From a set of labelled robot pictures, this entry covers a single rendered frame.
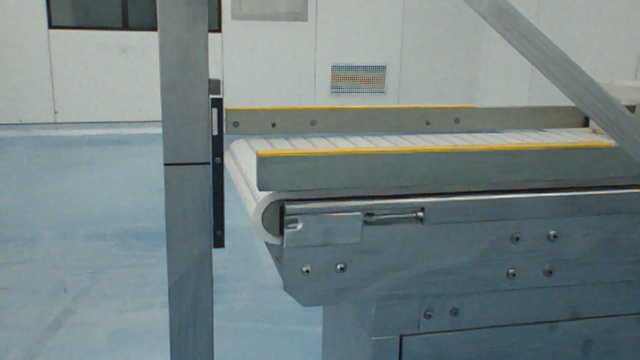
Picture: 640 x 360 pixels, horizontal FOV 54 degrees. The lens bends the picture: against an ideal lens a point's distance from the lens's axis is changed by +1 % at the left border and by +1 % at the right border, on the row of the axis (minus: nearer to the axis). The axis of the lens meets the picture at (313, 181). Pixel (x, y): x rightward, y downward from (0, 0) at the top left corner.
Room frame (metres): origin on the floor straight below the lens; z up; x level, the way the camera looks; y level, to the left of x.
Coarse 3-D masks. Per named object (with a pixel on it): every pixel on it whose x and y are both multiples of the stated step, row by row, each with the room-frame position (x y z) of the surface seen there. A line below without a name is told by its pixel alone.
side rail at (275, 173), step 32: (256, 160) 0.52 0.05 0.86; (288, 160) 0.52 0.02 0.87; (320, 160) 0.53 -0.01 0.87; (352, 160) 0.53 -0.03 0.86; (384, 160) 0.54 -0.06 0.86; (416, 160) 0.55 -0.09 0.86; (448, 160) 0.55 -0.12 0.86; (480, 160) 0.56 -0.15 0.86; (512, 160) 0.57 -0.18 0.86; (544, 160) 0.58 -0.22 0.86; (576, 160) 0.58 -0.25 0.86; (608, 160) 0.59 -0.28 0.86
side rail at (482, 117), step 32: (256, 128) 0.78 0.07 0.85; (288, 128) 0.79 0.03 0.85; (320, 128) 0.80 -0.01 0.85; (352, 128) 0.81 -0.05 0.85; (384, 128) 0.83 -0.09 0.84; (416, 128) 0.84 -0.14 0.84; (448, 128) 0.85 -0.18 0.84; (480, 128) 0.86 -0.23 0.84; (512, 128) 0.87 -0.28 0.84; (544, 128) 0.88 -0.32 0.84
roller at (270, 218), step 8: (280, 200) 0.54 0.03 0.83; (288, 200) 0.54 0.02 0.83; (272, 208) 0.53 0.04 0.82; (280, 208) 0.53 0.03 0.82; (264, 216) 0.53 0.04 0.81; (272, 216) 0.53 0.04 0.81; (280, 216) 0.53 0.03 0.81; (264, 224) 0.53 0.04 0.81; (272, 224) 0.53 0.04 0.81; (280, 224) 0.53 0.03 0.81; (272, 232) 0.53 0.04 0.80; (280, 232) 0.53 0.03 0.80
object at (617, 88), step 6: (600, 84) 0.88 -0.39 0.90; (606, 84) 0.87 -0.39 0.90; (612, 84) 0.86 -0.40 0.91; (618, 84) 0.85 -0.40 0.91; (624, 84) 0.84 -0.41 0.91; (630, 84) 0.85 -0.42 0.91; (636, 84) 0.85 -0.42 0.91; (612, 90) 0.85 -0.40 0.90; (618, 90) 0.84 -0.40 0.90; (624, 90) 0.83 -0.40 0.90; (630, 90) 0.82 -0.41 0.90; (636, 90) 0.81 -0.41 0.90; (618, 96) 0.84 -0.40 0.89; (624, 96) 0.83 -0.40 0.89; (630, 96) 0.82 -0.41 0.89; (636, 96) 0.81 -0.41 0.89; (636, 102) 0.81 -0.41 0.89
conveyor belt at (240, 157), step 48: (240, 144) 0.75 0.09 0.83; (288, 144) 0.75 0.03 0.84; (336, 144) 0.75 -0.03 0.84; (384, 144) 0.76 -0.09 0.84; (432, 144) 0.77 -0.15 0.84; (240, 192) 0.61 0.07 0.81; (288, 192) 0.54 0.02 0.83; (336, 192) 0.55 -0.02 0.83; (384, 192) 0.56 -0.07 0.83; (432, 192) 0.57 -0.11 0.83
